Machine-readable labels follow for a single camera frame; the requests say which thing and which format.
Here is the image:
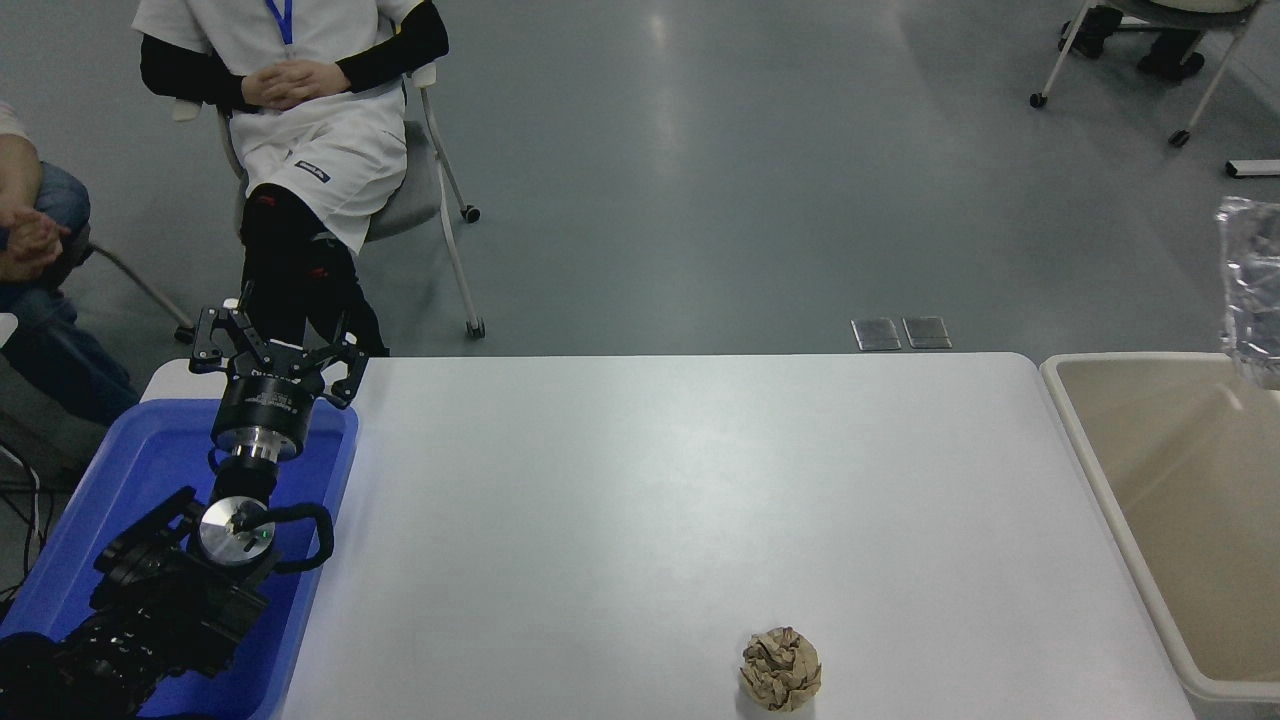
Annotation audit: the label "person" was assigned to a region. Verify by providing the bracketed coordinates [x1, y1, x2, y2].
[0, 100, 141, 426]
[130, 0, 451, 358]
[1060, 3, 1208, 83]

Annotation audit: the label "crumpled tan paper ball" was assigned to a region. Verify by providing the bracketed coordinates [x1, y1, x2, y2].
[739, 627, 824, 714]

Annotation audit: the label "blue plastic tray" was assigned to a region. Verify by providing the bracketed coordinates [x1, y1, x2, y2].
[0, 398, 360, 720]

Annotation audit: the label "black floor cables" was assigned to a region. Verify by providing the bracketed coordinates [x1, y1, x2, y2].
[0, 440, 49, 593]

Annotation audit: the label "rectangular foil tray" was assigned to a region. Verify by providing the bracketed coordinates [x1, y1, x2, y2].
[1215, 197, 1280, 391]

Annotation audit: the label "grey wheeled chair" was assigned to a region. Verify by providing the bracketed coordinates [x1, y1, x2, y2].
[1030, 0, 1263, 149]
[172, 60, 487, 341]
[60, 240, 198, 344]

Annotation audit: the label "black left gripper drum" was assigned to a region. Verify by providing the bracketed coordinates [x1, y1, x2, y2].
[212, 364, 326, 447]

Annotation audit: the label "person's right hand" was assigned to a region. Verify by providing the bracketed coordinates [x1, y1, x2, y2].
[0, 245, 61, 283]
[241, 72, 299, 111]

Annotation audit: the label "person's left hand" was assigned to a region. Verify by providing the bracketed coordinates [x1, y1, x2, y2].
[5, 208, 73, 251]
[270, 58, 351, 99]

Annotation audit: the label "large pale bin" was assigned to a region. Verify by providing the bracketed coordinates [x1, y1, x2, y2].
[1040, 352, 1280, 707]

